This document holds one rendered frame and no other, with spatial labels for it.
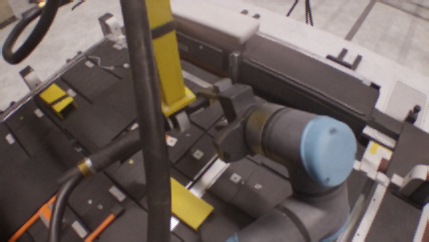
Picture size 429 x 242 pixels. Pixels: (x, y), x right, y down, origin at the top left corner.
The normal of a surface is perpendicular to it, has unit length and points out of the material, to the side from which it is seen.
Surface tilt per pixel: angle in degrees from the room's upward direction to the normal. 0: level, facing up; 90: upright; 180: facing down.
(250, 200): 0
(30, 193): 0
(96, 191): 0
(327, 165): 56
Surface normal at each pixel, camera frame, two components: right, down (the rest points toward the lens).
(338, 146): 0.45, 0.13
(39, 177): -0.06, -0.63
